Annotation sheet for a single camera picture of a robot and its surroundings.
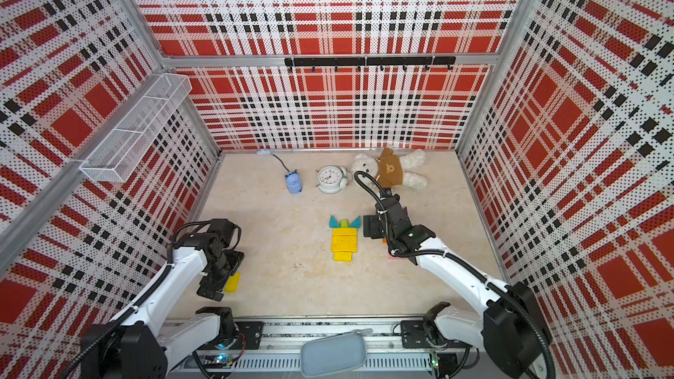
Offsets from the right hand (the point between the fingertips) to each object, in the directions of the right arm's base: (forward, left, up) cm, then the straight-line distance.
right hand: (380, 219), depth 84 cm
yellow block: (-20, +43, 0) cm, 47 cm away
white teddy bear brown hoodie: (+25, -6, -5) cm, 27 cm away
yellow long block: (+2, +12, -12) cm, 17 cm away
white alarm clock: (+24, +18, -9) cm, 31 cm away
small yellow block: (-8, +13, -12) cm, 19 cm away
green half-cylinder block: (+5, +12, -11) cm, 17 cm away
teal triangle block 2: (+6, +8, -13) cm, 16 cm away
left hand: (-16, +45, -7) cm, 48 cm away
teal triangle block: (+5, +17, -11) cm, 20 cm away
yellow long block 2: (-4, +12, -12) cm, 18 cm away
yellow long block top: (-2, +12, -11) cm, 17 cm away
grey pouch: (-36, +14, -9) cm, 40 cm away
